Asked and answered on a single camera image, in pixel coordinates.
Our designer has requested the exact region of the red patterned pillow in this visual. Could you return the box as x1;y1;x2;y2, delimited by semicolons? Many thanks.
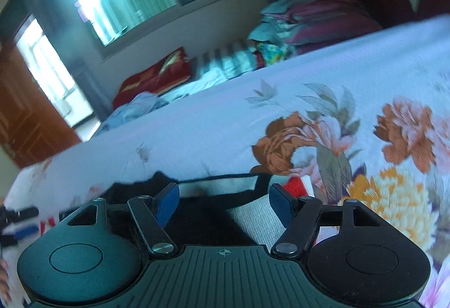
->
112;47;193;111

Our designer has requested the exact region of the striped blanket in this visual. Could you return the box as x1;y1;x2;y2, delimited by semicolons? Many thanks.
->
191;38;261;84

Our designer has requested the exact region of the light blue cloth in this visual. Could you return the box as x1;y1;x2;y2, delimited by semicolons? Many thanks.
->
100;92;170;135

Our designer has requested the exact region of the brown wooden door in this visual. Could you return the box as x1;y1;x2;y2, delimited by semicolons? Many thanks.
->
0;43;82;169

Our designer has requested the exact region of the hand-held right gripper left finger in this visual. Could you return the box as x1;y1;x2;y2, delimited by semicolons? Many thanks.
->
67;183;180;257

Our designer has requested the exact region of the striped knit sweater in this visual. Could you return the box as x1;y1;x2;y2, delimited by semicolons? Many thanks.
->
39;171;318;250

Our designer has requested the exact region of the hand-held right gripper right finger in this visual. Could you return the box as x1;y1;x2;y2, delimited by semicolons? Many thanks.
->
269;183;383;257

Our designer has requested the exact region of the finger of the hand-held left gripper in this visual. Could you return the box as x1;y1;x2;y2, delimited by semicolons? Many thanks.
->
0;207;39;225
0;225;40;247

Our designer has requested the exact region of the stack of pillows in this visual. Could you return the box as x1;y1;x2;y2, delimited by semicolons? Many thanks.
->
247;0;383;67

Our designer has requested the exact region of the bed with floral sheet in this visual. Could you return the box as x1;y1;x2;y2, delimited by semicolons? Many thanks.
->
5;13;450;308

